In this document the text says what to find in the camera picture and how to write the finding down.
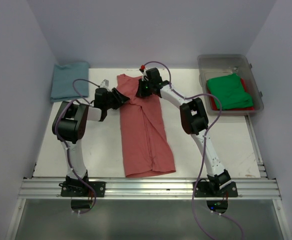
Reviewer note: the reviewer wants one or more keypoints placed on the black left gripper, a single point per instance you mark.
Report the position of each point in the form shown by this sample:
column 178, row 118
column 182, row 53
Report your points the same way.
column 113, row 97

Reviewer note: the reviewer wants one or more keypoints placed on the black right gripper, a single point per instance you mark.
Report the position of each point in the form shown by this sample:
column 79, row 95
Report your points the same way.
column 141, row 87

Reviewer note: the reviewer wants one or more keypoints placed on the salmon pink t shirt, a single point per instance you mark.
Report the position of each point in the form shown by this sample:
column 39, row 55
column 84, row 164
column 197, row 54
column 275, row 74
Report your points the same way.
column 145, row 149

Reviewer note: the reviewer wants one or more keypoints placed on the clear plastic bin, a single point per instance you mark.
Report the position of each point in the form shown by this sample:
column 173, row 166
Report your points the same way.
column 218, row 65

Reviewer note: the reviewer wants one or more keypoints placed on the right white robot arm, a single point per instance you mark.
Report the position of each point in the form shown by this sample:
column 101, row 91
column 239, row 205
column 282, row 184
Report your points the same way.
column 213, row 179

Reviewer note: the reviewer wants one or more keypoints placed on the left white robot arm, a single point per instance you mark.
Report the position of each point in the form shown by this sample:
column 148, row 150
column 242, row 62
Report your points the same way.
column 69, row 127

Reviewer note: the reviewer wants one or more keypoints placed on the blue folded t shirt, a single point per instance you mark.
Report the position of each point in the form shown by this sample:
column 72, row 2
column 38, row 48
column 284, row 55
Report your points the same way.
column 63, row 78

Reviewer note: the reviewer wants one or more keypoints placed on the red folded t shirt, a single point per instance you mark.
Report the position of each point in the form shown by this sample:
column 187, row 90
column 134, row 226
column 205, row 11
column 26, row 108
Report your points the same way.
column 213, row 105

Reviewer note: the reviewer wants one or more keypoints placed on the green folded t shirt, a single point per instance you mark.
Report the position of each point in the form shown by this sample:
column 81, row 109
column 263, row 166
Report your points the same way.
column 230, row 92

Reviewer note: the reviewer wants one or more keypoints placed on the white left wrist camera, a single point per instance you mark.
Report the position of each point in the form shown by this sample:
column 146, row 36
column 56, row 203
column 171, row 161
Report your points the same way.
column 104, row 84

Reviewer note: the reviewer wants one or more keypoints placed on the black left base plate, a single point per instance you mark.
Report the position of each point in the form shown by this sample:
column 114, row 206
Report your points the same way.
column 78, row 189

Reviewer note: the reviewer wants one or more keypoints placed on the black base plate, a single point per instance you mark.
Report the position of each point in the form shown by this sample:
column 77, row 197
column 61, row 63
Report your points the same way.
column 204, row 189
column 78, row 189

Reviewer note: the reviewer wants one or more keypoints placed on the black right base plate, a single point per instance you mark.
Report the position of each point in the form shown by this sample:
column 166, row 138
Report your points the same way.
column 204, row 189

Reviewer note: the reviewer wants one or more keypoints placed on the aluminium mounting rail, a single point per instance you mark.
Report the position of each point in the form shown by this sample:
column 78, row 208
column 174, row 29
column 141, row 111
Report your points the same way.
column 153, row 189

